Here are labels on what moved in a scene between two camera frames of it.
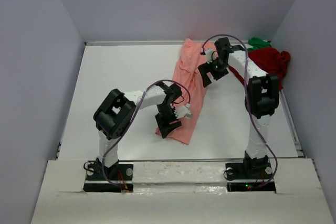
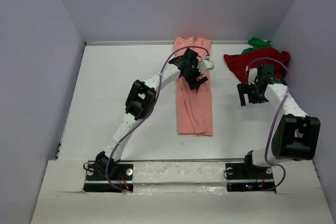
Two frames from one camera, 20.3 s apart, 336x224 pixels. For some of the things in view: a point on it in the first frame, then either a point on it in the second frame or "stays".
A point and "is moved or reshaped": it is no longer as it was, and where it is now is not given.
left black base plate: (118, 178) stays
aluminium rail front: (178, 160) stays
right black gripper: (208, 69) to (248, 92)
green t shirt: (258, 43) stays
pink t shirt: (186, 75) is moved or reshaped
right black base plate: (255, 175) stays
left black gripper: (168, 124) to (193, 77)
